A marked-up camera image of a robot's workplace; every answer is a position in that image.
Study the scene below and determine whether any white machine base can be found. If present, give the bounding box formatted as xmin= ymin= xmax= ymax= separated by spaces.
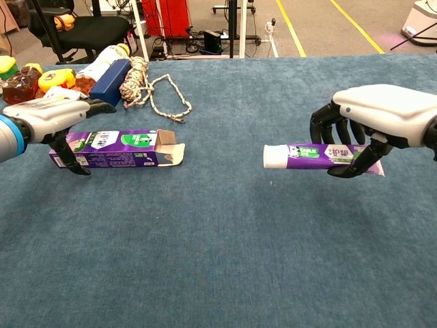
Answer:
xmin=399 ymin=0 xmax=437 ymax=47

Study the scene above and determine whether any white drink bottle yellow cap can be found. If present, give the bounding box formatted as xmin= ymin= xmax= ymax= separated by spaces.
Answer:
xmin=74 ymin=43 xmax=131 ymax=96

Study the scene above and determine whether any black box device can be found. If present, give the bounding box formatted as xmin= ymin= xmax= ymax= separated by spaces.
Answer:
xmin=203 ymin=29 xmax=223 ymax=54

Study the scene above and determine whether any amber honey bottle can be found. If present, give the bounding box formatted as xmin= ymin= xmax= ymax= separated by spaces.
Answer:
xmin=2 ymin=63 xmax=44 ymax=106

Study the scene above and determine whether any blue carpet table mat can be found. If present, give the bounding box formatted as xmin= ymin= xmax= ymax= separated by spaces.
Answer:
xmin=0 ymin=53 xmax=437 ymax=328

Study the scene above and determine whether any yellow lidded green container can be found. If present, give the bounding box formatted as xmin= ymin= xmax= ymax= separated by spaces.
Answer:
xmin=0 ymin=55 xmax=18 ymax=81

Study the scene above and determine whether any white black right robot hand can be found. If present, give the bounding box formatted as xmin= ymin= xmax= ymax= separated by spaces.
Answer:
xmin=309 ymin=84 xmax=437 ymax=179

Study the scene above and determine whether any black light stand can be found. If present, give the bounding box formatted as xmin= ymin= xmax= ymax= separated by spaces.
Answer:
xmin=30 ymin=0 xmax=66 ymax=64

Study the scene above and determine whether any purple white toothpaste tube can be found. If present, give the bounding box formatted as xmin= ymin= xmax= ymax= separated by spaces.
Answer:
xmin=262 ymin=143 xmax=386 ymax=177

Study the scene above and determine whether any purple toothpaste carton box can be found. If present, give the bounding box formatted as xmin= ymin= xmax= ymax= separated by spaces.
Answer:
xmin=48 ymin=128 xmax=186 ymax=169

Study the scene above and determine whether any yellow lidded jar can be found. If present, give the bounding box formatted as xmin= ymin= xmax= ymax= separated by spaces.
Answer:
xmin=38 ymin=68 xmax=76 ymax=93

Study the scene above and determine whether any thin black rod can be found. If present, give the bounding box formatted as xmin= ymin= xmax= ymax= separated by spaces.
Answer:
xmin=391 ymin=25 xmax=437 ymax=51

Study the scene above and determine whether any braided beige rope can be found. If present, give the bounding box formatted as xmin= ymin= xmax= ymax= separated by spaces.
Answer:
xmin=119 ymin=56 xmax=193 ymax=124

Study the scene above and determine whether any red cabinet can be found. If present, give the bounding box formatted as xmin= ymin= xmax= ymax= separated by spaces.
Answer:
xmin=141 ymin=0 xmax=192 ymax=38

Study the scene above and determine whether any white upright post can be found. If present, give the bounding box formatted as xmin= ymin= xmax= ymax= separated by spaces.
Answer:
xmin=238 ymin=0 xmax=247 ymax=59

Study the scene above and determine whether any white snack packet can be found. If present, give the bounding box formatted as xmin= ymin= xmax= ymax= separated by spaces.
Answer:
xmin=42 ymin=85 xmax=82 ymax=102

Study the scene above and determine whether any yellow brown plush toy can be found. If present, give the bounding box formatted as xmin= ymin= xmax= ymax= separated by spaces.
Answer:
xmin=53 ymin=14 xmax=76 ymax=32

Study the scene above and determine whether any white metal frame leg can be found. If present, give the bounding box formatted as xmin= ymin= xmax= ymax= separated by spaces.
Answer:
xmin=131 ymin=0 xmax=151 ymax=62

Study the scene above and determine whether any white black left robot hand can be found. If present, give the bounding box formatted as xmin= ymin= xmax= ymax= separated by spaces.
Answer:
xmin=2 ymin=98 xmax=117 ymax=176

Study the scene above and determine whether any black tripod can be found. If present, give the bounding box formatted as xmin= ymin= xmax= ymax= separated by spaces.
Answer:
xmin=228 ymin=0 xmax=239 ymax=59

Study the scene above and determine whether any black cable bundle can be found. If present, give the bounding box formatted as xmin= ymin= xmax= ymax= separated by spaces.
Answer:
xmin=150 ymin=26 xmax=206 ymax=56

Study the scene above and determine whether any black office chair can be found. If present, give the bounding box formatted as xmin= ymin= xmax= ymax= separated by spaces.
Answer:
xmin=27 ymin=0 xmax=132 ymax=64

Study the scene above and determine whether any navy blue rectangular box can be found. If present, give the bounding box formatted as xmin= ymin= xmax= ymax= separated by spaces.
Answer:
xmin=89 ymin=58 xmax=132 ymax=109

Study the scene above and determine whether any white power strip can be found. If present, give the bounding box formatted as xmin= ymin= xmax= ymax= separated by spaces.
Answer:
xmin=265 ymin=18 xmax=279 ymax=57

